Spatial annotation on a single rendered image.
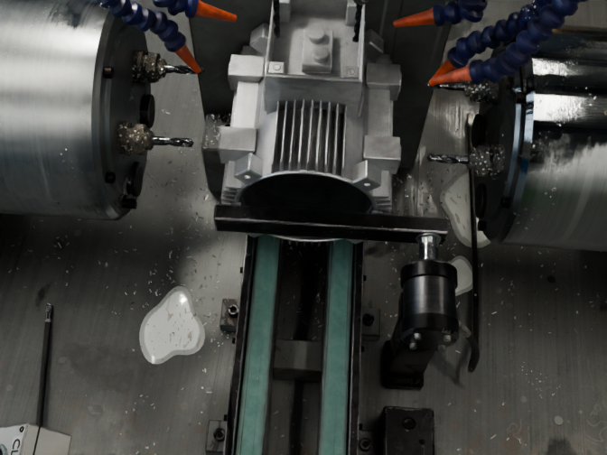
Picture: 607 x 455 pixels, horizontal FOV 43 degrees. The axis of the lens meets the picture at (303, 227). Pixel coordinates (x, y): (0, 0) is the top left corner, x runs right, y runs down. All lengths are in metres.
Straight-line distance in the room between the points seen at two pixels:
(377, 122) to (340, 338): 0.25
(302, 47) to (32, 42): 0.28
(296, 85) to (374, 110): 0.11
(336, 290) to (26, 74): 0.42
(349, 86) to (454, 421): 0.45
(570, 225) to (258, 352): 0.37
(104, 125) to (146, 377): 0.35
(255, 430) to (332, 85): 0.38
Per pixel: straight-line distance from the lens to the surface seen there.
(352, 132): 0.84
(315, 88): 0.81
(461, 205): 1.14
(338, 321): 0.92
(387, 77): 0.90
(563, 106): 0.81
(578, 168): 0.82
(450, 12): 0.80
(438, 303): 0.80
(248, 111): 0.88
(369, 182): 0.81
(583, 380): 1.08
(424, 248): 0.85
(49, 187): 0.86
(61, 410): 1.04
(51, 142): 0.82
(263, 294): 0.93
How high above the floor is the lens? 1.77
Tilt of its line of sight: 62 degrees down
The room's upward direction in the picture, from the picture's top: 2 degrees clockwise
